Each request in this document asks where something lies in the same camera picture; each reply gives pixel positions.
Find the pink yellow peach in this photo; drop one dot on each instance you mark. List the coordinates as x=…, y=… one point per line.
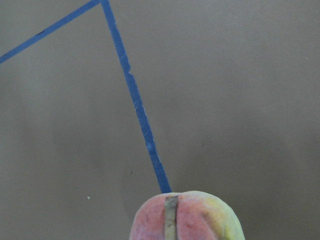
x=199, y=216

